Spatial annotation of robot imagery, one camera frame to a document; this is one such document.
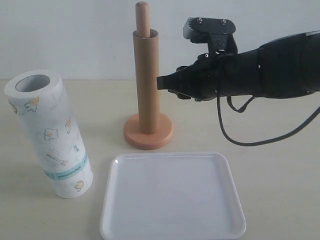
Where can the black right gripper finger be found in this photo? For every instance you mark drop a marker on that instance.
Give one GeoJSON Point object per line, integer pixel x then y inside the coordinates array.
{"type": "Point", "coordinates": [181, 80]}
{"type": "Point", "coordinates": [181, 93]}

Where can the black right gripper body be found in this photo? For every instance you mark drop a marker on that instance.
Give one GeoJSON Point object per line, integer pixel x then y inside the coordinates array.
{"type": "Point", "coordinates": [214, 76]}

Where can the brown cardboard tube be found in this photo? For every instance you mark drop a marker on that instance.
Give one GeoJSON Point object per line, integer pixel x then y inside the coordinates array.
{"type": "Point", "coordinates": [146, 57]}

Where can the patterned white paper towel roll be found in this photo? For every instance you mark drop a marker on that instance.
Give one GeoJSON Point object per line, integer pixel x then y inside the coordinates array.
{"type": "Point", "coordinates": [40, 101]}

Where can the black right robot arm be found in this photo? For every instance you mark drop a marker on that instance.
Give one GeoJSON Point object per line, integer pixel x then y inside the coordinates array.
{"type": "Point", "coordinates": [288, 67]}

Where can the wooden paper towel holder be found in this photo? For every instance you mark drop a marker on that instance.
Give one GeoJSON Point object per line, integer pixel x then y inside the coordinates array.
{"type": "Point", "coordinates": [131, 130]}

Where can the white rectangular plastic tray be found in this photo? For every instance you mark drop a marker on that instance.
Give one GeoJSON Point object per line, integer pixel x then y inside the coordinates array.
{"type": "Point", "coordinates": [171, 196]}

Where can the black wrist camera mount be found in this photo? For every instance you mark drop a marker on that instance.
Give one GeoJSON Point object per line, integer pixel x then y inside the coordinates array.
{"type": "Point", "coordinates": [216, 33]}

